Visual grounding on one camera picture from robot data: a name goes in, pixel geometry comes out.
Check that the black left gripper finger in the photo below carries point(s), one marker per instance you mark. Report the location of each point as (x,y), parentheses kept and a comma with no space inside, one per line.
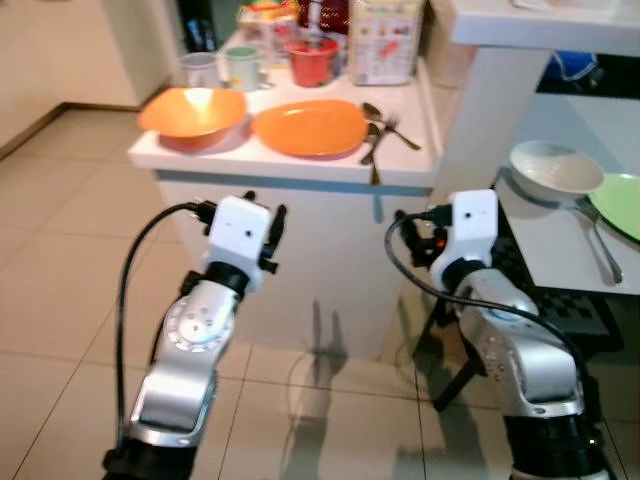
(278,225)
(249,195)

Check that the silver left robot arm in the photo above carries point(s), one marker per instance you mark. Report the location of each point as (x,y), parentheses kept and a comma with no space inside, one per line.
(190,370)

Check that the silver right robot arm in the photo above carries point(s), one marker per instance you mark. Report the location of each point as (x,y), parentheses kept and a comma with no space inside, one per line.
(525,370)

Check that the white cabinet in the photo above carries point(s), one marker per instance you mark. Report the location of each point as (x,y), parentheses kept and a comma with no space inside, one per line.
(320,250)

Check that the orange plate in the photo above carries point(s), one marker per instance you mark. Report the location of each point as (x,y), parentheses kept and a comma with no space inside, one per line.
(310,128)

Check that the orange bowl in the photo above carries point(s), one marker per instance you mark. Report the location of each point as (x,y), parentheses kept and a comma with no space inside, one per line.
(190,112)

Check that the pale green mug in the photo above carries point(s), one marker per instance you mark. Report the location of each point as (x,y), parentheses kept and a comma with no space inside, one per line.
(243,68)

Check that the metal fork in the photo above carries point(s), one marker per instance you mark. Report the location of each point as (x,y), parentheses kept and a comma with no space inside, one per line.
(385,126)

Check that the grey table with black legs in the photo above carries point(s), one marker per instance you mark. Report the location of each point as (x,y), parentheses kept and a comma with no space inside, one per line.
(560,250)

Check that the grey mug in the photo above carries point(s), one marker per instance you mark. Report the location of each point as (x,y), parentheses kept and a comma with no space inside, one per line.
(200,70)

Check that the white ceramic bowl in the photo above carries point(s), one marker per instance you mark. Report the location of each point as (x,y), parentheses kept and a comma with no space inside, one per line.
(555,170)

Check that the red cup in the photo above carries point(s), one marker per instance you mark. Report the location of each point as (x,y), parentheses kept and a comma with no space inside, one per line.
(312,65)

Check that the white counter with pillar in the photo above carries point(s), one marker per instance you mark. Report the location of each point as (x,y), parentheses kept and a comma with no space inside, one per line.
(490,110)

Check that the black checkered board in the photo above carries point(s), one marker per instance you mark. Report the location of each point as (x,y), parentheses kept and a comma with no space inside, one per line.
(580,315)

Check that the long metal spoon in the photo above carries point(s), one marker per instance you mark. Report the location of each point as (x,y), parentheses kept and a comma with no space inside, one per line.
(603,245)

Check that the colourful snack package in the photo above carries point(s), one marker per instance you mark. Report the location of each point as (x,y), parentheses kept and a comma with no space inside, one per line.
(268,25)

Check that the green plate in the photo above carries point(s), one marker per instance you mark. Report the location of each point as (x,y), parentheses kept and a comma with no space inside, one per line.
(620,205)

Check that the dark red package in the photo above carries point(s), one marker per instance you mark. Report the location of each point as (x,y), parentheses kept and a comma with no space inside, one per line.
(335,15)

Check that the printed white carton box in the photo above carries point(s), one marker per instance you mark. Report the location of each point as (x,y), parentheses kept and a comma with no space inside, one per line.
(385,45)

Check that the blue bag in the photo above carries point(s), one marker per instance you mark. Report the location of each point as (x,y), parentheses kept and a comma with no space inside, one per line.
(572,68)

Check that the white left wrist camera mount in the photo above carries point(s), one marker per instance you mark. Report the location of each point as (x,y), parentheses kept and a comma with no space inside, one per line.
(240,232)

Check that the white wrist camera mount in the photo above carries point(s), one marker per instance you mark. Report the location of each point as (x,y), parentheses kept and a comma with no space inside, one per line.
(240,232)
(472,225)

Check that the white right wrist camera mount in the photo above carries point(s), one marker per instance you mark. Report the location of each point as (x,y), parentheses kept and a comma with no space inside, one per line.
(472,225)

